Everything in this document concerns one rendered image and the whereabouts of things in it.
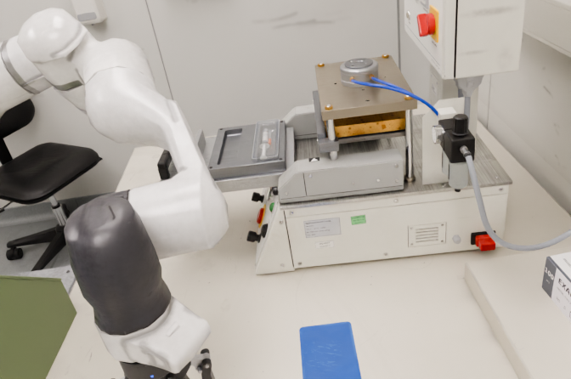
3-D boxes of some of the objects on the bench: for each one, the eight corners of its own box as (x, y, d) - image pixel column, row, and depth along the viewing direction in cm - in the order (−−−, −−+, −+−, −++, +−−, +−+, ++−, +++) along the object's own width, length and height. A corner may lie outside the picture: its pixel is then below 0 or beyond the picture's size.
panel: (262, 195, 137) (280, 138, 128) (255, 268, 111) (279, 203, 102) (254, 193, 136) (274, 135, 127) (246, 267, 110) (270, 200, 101)
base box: (455, 170, 135) (457, 112, 126) (509, 262, 102) (517, 193, 94) (262, 192, 139) (251, 138, 130) (255, 288, 106) (240, 223, 98)
